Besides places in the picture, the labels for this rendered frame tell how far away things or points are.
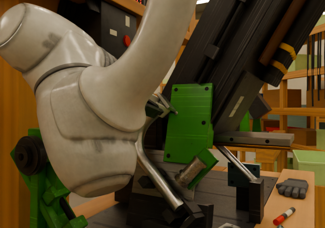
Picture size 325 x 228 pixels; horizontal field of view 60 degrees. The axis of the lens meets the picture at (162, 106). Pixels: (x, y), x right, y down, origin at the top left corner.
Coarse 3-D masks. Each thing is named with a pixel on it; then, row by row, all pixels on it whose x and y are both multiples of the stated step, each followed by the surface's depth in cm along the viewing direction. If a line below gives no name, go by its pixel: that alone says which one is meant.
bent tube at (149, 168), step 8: (160, 96) 73; (168, 104) 72; (152, 120) 74; (144, 128) 74; (144, 136) 75; (136, 144) 73; (144, 152) 73; (144, 160) 71; (144, 168) 71; (152, 168) 70; (152, 176) 69; (160, 176) 69; (160, 184) 67; (168, 184) 68; (160, 192) 67; (168, 192) 66; (168, 200) 65; (176, 200) 65; (176, 208) 64
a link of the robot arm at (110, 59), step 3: (102, 48) 50; (105, 51) 50; (105, 54) 50; (108, 54) 51; (105, 57) 49; (108, 57) 50; (111, 57) 51; (114, 57) 54; (105, 60) 49; (108, 60) 49; (111, 60) 50; (114, 60) 52; (105, 63) 49; (108, 63) 49; (111, 63) 50; (105, 66) 49
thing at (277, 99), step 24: (312, 48) 318; (288, 72) 363; (312, 72) 317; (264, 96) 427; (288, 96) 394; (312, 96) 318; (264, 120) 431; (312, 120) 384; (312, 144) 343; (288, 168) 377
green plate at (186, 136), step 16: (176, 96) 76; (192, 96) 73; (208, 96) 71; (192, 112) 72; (208, 112) 70; (176, 128) 73; (192, 128) 71; (208, 128) 69; (176, 144) 72; (192, 144) 70; (208, 144) 73; (176, 160) 71
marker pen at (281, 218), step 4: (292, 208) 82; (284, 212) 79; (288, 212) 79; (292, 212) 81; (280, 216) 76; (284, 216) 77; (288, 216) 78; (276, 220) 74; (280, 220) 74; (276, 224) 73
